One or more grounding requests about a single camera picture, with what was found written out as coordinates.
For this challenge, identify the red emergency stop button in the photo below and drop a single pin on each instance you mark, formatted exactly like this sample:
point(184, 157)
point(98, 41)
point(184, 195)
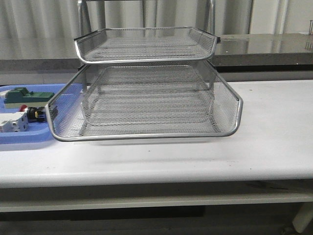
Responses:
point(34, 114)

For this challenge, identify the white table leg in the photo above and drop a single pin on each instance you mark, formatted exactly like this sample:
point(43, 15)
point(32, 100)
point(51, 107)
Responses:
point(303, 217)

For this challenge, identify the green terminal block module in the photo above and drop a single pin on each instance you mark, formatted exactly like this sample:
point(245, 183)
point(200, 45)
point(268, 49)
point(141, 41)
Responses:
point(19, 96)

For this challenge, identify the grey metal rack frame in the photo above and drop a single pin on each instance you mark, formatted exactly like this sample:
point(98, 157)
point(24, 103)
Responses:
point(84, 22)

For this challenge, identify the blue plastic tray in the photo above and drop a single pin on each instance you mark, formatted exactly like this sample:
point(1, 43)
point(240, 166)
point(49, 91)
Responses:
point(61, 112)

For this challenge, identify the white circuit breaker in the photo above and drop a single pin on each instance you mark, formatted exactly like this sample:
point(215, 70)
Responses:
point(13, 122)

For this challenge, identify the mesh tray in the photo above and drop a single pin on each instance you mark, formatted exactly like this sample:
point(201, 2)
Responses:
point(146, 44)
point(130, 108)
point(153, 78)

